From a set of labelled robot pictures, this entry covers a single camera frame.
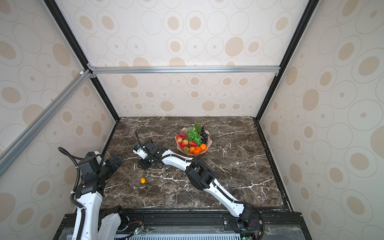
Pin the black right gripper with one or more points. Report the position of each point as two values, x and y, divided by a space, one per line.
142 165

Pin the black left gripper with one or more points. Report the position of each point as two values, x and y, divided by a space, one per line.
114 165

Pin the red yellow-tipped fake strawberry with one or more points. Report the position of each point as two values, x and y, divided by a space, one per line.
179 139

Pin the red fake grape bunch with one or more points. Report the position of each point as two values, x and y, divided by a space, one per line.
184 135

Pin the green fake grape bunch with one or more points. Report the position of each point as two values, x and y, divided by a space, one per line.
194 134

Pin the black fake grape bunch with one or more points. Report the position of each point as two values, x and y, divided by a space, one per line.
204 136

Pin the pink scalloped fruit bowl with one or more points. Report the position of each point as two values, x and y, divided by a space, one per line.
198 147

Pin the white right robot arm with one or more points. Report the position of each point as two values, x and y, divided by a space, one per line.
202 177

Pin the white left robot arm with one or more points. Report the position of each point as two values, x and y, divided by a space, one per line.
94 171

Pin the silver horizontal aluminium bar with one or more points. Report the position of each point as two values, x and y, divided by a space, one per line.
182 70

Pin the silver diagonal aluminium bar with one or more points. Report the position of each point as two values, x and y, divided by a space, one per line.
25 138

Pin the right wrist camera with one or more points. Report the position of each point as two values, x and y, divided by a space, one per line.
147 148

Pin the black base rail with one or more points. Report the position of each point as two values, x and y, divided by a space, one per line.
211 224

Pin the black vertical frame post left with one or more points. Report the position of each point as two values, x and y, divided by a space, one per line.
62 23

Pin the black vertical frame post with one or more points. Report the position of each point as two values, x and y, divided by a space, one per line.
302 25
62 23

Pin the black vertical frame post right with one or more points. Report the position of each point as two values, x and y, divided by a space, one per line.
302 25

